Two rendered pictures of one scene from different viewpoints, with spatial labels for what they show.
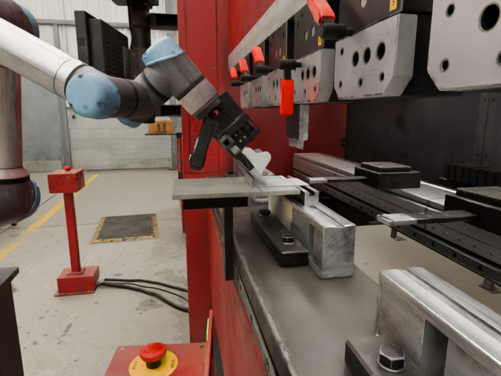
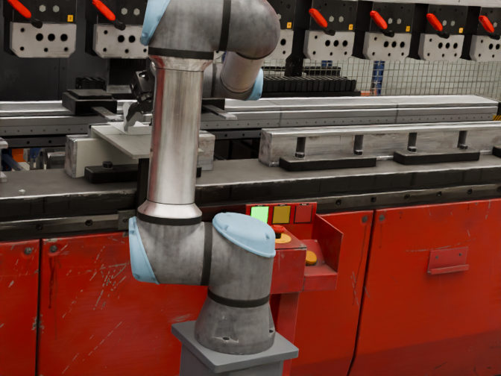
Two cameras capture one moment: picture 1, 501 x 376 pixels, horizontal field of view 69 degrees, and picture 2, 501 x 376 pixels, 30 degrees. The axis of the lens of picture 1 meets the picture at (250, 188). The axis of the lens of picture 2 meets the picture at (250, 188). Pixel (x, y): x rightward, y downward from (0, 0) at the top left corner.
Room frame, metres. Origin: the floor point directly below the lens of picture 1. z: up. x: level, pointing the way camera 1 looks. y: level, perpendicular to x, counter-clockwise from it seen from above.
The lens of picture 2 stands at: (1.31, 2.17, 1.54)
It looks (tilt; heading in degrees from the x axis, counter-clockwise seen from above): 16 degrees down; 250
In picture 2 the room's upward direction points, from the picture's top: 6 degrees clockwise
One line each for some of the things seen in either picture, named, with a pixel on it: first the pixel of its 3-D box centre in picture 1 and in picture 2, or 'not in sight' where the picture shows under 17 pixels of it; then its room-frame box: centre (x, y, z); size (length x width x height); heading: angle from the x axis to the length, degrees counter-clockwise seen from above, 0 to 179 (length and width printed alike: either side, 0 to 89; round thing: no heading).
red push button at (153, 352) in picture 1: (153, 358); (276, 233); (0.49, 0.15, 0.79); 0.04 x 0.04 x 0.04
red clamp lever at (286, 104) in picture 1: (289, 87); not in sight; (0.67, -0.07, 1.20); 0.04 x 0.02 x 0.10; 101
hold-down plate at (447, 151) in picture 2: not in sight; (437, 155); (-0.16, -0.24, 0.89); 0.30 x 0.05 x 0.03; 11
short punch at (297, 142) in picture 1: (296, 126); (126, 74); (0.83, -0.10, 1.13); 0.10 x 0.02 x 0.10; 11
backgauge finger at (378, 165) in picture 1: (358, 174); (99, 107); (0.87, -0.26, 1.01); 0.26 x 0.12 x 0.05; 101
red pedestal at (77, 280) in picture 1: (71, 229); not in sight; (2.27, 1.17, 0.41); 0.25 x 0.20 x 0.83; 101
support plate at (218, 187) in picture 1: (232, 186); (146, 140); (0.81, 0.04, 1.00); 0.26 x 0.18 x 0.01; 101
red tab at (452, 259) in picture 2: not in sight; (449, 260); (-0.20, -0.14, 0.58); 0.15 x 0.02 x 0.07; 11
